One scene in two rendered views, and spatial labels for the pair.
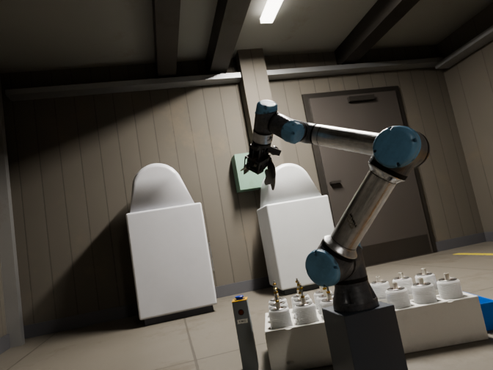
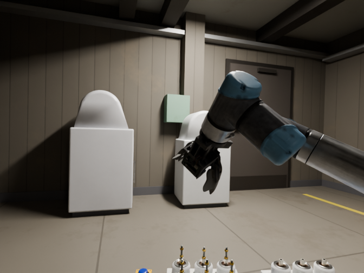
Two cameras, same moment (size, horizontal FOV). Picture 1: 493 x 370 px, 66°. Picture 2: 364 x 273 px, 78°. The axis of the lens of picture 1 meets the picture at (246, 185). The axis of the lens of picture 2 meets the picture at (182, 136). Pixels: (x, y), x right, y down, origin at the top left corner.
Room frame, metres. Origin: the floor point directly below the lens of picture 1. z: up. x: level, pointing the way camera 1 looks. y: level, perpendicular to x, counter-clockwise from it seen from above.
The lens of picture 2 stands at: (0.86, 0.02, 0.93)
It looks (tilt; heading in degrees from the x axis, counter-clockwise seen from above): 1 degrees down; 357
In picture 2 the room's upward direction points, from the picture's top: 1 degrees clockwise
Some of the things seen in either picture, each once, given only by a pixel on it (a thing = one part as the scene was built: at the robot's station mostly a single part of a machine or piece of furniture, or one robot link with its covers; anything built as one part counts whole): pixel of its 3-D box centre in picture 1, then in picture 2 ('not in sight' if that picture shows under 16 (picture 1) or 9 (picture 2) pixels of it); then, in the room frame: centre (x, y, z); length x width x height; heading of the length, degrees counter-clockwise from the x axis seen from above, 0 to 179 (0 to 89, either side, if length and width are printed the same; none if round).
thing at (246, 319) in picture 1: (245, 334); not in sight; (1.84, 0.12, 0.16); 0.07 x 0.07 x 0.31; 88
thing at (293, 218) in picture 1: (294, 225); (201, 157); (3.90, -0.41, 0.61); 0.66 x 0.56 x 1.23; 103
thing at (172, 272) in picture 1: (170, 238); (105, 150); (3.64, 0.80, 0.70); 0.69 x 0.59 x 1.39; 102
